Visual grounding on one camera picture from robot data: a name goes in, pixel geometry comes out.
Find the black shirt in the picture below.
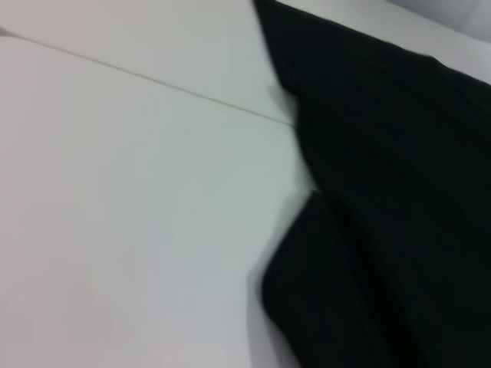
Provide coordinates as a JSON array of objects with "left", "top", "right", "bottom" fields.
[{"left": 247, "top": 0, "right": 491, "bottom": 368}]

